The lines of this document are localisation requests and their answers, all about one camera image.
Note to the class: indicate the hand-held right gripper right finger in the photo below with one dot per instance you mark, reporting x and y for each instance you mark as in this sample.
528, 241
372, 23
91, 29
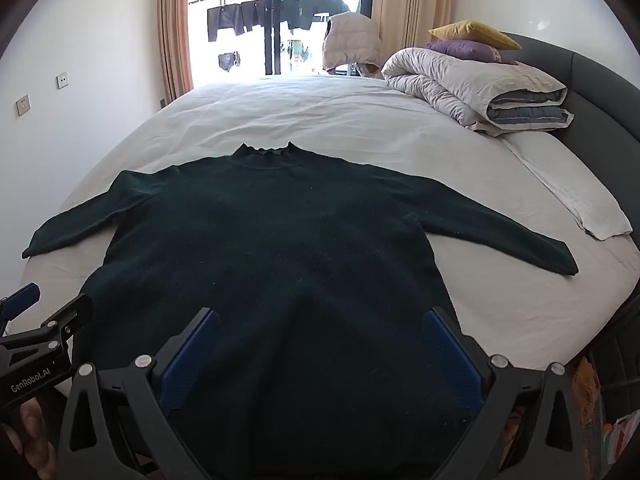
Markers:
450, 360

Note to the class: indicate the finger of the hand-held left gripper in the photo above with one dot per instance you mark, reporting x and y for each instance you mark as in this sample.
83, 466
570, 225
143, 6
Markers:
70, 316
22, 296

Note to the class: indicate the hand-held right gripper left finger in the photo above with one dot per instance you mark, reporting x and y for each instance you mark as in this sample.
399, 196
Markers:
192, 355

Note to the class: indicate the dark green sweater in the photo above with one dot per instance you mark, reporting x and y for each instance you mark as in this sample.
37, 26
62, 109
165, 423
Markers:
280, 240

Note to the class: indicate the row of hanging clothes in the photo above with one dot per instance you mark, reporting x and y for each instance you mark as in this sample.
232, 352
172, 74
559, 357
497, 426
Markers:
235, 17

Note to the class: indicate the person's left hand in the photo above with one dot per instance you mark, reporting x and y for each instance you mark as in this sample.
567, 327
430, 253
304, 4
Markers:
32, 422

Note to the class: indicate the orange bag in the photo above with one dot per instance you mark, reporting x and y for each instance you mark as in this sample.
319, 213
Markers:
585, 400

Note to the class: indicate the colourful plastic bag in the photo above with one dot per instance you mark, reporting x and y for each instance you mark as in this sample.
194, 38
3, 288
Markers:
620, 435

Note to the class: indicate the flat white pillow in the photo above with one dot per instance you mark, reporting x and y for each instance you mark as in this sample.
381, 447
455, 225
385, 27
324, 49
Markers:
570, 185

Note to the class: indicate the white sheeted bed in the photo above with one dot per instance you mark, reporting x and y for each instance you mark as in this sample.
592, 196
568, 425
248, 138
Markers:
325, 115

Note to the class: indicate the folded grey white duvet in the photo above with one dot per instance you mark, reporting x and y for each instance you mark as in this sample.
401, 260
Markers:
465, 85

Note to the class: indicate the small black hanging garment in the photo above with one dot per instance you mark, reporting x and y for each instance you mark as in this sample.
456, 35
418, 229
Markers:
228, 61

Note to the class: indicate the beige curtain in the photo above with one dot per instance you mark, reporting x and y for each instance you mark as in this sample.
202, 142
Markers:
410, 0
172, 25

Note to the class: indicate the grey upholstered headboard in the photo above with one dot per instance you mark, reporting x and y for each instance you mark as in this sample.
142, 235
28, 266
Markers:
600, 90

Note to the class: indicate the purple pillow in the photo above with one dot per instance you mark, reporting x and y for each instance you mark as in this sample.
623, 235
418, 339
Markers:
465, 51

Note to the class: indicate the yellow pillow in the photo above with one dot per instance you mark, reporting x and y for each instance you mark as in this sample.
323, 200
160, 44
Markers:
475, 32

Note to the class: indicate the beige puffer vest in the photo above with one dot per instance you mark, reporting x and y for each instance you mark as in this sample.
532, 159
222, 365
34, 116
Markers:
350, 40

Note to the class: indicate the white wall socket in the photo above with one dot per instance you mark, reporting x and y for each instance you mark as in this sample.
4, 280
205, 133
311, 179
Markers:
62, 80
22, 105

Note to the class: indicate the black balcony door frame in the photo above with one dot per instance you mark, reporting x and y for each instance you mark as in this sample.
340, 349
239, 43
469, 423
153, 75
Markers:
270, 35

